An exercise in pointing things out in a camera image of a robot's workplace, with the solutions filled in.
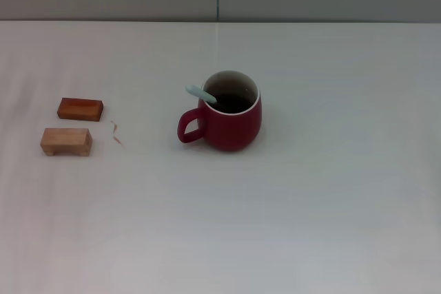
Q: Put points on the light wooden block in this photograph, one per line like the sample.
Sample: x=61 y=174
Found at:
x=67 y=140

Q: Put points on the reddish brown wooden block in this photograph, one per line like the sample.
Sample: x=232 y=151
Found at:
x=81 y=109

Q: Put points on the red ceramic mug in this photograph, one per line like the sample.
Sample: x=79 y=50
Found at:
x=234 y=132

